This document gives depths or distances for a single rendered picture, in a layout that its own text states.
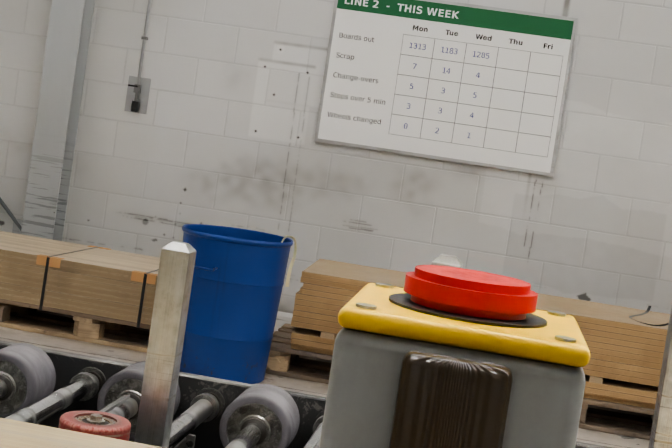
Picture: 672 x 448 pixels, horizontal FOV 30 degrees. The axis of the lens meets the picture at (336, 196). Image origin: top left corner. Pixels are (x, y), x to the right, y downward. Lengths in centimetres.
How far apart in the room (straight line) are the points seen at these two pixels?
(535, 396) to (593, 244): 721
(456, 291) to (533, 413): 4
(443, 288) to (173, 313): 116
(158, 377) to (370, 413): 118
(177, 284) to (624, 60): 621
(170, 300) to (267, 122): 616
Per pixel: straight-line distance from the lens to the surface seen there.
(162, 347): 152
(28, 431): 141
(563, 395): 35
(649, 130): 757
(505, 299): 36
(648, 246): 759
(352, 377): 35
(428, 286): 37
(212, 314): 596
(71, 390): 200
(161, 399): 153
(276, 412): 192
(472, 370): 34
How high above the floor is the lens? 127
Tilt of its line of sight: 3 degrees down
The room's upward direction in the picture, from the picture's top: 8 degrees clockwise
